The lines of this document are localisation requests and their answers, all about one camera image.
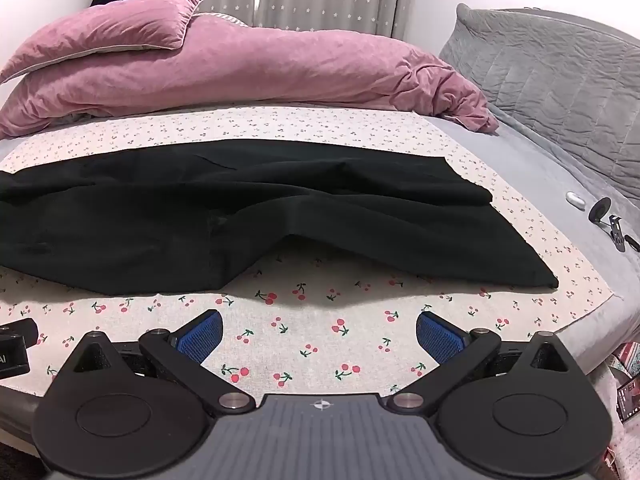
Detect black round mount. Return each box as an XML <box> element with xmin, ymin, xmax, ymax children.
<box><xmin>588</xmin><ymin>198</ymin><xmax>612</xmax><ymax>224</ymax></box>

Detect black pants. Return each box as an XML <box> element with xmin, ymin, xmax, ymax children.
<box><xmin>0</xmin><ymin>139</ymin><xmax>560</xmax><ymax>297</ymax></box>

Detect pink patterned cloth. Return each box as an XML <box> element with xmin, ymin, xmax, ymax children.
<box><xmin>606</xmin><ymin>342</ymin><xmax>640</xmax><ymax>377</ymax></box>

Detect pink duvet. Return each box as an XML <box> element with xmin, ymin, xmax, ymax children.
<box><xmin>0</xmin><ymin>11</ymin><xmax>500</xmax><ymax>140</ymax></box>

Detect grey quilted pillow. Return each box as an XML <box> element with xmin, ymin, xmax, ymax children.
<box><xmin>438</xmin><ymin>3</ymin><xmax>640</xmax><ymax>221</ymax></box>

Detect cherry print cloth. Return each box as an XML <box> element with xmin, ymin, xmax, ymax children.
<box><xmin>0</xmin><ymin>103</ymin><xmax>619</xmax><ymax>412</ymax></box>

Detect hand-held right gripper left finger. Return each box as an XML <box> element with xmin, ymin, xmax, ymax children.
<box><xmin>60</xmin><ymin>309</ymin><xmax>254</xmax><ymax>415</ymax></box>

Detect grey striped pillow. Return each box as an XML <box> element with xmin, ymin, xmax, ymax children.
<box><xmin>194</xmin><ymin>10</ymin><xmax>252</xmax><ymax>29</ymax></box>

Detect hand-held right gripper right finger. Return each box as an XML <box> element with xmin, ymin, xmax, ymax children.
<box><xmin>389</xmin><ymin>311</ymin><xmax>584</xmax><ymax>416</ymax></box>

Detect pink pillow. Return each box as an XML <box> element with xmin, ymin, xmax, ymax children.
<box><xmin>0</xmin><ymin>0</ymin><xmax>205</xmax><ymax>86</ymax></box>

